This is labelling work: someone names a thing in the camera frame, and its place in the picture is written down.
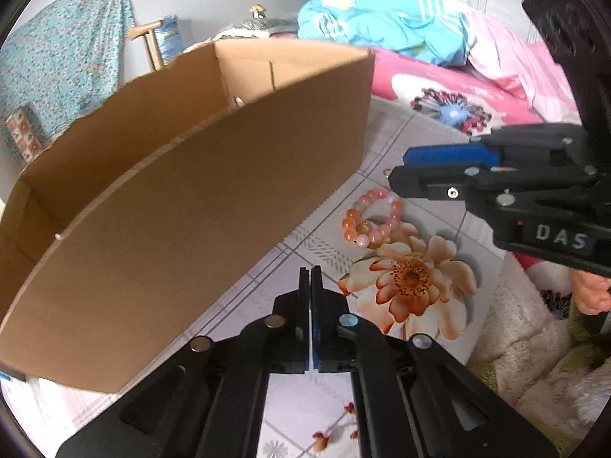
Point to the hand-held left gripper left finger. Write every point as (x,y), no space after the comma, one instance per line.
(291,334)

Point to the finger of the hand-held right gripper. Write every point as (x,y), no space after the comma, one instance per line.
(444,155)
(429,183)

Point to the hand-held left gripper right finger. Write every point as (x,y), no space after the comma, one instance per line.
(329,338)

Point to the brown cardboard box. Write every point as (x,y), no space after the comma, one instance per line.
(191,224)

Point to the person's right hand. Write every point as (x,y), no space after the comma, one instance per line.
(589,293)

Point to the floral tablecloth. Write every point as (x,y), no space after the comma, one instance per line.
(429,222)

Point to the green fuzzy cloth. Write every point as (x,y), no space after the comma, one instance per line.
(589,343)

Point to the pink floral quilt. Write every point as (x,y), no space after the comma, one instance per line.
(506,71)

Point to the blue printed quilt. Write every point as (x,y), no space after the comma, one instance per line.
(382,24)

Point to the grey patterned cloth bundle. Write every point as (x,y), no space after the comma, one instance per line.
(248,26)

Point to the small mushroom ornament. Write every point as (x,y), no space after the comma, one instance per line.
(257,11)

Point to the blue plastic bundle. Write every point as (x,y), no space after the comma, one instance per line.
(171,33)

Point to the wooden chair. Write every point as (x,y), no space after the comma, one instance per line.
(153,45)

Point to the checked patterned tall box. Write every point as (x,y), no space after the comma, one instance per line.
(24,136)

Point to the teal floral cloth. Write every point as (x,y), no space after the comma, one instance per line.
(62,57)

